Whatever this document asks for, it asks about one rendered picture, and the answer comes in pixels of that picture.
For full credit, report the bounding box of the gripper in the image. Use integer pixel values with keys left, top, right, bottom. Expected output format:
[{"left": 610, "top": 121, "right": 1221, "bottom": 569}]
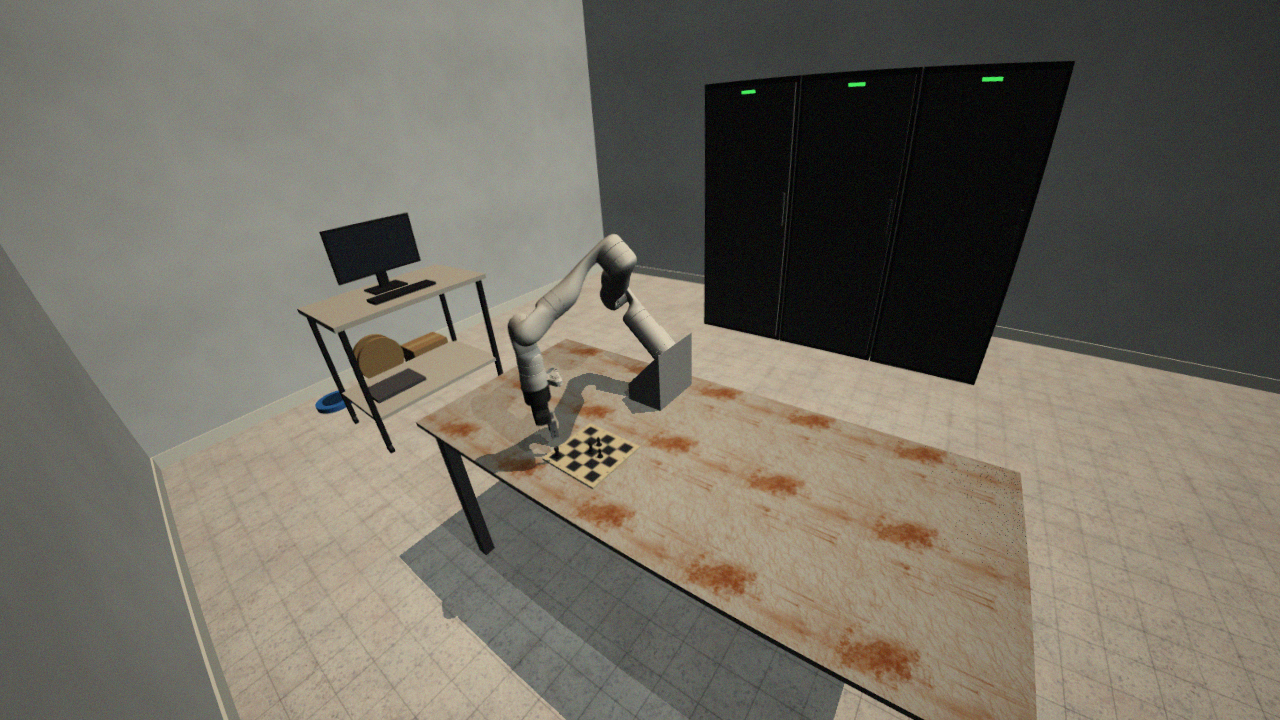
[{"left": 518, "top": 366, "right": 563, "bottom": 439}]

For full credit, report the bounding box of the chessboard with black pieces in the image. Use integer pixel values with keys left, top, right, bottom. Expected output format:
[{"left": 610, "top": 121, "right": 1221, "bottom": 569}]
[{"left": 543, "top": 423, "right": 640, "bottom": 489}]

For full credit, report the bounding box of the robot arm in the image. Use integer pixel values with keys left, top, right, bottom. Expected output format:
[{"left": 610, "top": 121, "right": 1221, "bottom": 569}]
[{"left": 508, "top": 234, "right": 676, "bottom": 375}]

